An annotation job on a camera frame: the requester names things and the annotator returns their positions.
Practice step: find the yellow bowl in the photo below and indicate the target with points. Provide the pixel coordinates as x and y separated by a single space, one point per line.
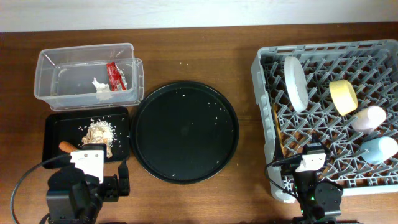
343 96

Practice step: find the white tissue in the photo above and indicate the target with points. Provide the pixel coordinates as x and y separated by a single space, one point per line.
103 91

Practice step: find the grey dishwasher rack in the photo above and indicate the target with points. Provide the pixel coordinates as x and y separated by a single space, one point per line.
371 68

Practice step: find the nut shells and rice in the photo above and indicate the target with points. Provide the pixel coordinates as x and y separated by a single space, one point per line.
100 132

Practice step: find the grey round plate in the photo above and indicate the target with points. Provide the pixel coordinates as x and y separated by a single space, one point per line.
296 83

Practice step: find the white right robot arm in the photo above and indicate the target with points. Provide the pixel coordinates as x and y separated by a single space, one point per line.
319 199

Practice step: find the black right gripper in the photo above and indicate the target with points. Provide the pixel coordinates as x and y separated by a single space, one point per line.
287 169

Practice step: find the orange carrot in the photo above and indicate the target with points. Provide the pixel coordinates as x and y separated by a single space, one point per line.
67 147

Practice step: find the red snack wrapper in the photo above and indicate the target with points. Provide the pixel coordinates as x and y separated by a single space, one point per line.
116 79

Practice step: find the round black serving tray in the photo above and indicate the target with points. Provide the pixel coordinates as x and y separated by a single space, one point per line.
184 132

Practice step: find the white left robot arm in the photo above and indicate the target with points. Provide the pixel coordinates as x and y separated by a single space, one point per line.
76 197

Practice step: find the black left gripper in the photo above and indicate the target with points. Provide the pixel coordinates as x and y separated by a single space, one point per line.
111 183

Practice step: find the black rectangular tray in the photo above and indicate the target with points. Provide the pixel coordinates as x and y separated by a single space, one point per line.
73 126

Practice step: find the blue cup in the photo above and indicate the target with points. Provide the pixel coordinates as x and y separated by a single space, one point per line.
379 149

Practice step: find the pink cup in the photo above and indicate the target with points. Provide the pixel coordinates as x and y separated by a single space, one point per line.
369 119

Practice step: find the clear plastic bin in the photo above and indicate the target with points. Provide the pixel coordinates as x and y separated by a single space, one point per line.
63 76

